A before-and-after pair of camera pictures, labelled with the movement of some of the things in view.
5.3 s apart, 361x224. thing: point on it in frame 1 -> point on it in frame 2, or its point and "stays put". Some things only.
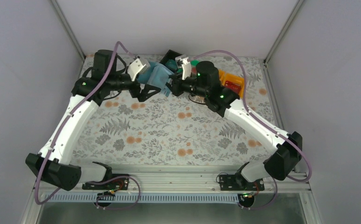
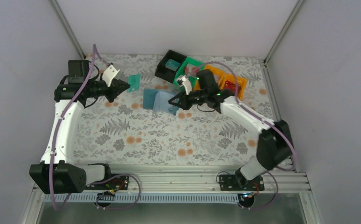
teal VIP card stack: [171, 64] stays put
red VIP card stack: [232, 86] stays put
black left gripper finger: [148, 90] -> [119, 91]
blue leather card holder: [157, 74] -> [157, 100]
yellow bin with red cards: [234, 83] stays put
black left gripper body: [134, 92] -> [109, 96]
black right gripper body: [178, 90] -> [191, 102]
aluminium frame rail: [201, 178] stays put
